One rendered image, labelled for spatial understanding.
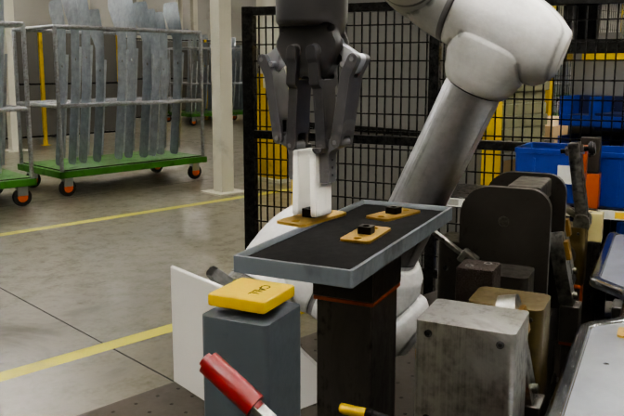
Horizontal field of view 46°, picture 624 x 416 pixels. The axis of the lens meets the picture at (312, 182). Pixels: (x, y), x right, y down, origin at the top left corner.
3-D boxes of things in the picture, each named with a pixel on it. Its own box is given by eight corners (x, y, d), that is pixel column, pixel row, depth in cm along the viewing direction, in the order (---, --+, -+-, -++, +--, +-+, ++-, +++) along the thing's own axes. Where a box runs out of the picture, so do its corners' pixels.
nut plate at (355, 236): (369, 244, 86) (369, 234, 85) (338, 240, 87) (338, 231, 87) (392, 229, 93) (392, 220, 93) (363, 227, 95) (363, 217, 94)
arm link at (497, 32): (331, 294, 164) (417, 348, 158) (297, 328, 150) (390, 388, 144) (483, -38, 129) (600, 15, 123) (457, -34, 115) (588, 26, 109)
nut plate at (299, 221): (303, 227, 76) (303, 216, 76) (274, 223, 78) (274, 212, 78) (348, 214, 82) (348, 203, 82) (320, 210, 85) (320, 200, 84)
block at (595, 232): (591, 383, 156) (603, 214, 151) (575, 380, 158) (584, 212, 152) (593, 376, 159) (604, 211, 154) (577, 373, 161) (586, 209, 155)
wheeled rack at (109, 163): (61, 199, 764) (52, 24, 737) (19, 188, 833) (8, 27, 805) (207, 178, 900) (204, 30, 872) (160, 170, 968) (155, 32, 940)
